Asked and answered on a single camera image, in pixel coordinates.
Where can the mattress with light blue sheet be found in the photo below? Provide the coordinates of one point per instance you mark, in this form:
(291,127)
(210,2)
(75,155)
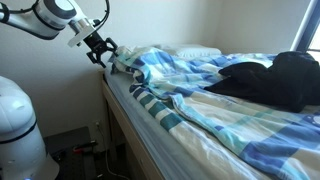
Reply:
(146,133)

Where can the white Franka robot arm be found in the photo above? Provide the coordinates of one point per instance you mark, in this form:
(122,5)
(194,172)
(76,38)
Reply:
(16,133)

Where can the blue checked blanket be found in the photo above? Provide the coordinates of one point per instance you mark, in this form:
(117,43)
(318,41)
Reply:
(233,126)

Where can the light blue pillow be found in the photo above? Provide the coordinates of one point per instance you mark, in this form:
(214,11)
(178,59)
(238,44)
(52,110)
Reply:
(196,51)

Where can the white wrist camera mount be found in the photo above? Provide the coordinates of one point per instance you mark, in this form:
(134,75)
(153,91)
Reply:
(78,38)

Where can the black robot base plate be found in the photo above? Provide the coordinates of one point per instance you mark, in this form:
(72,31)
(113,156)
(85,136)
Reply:
(70,156)

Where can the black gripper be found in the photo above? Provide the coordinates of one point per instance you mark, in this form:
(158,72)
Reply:
(96,42)

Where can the window with dark frame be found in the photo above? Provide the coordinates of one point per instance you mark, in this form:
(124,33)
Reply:
(305,30)

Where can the light wooden bed frame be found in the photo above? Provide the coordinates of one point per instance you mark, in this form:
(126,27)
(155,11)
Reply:
(126,130)

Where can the black clothing pile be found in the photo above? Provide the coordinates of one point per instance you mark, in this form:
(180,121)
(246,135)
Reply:
(283,83)

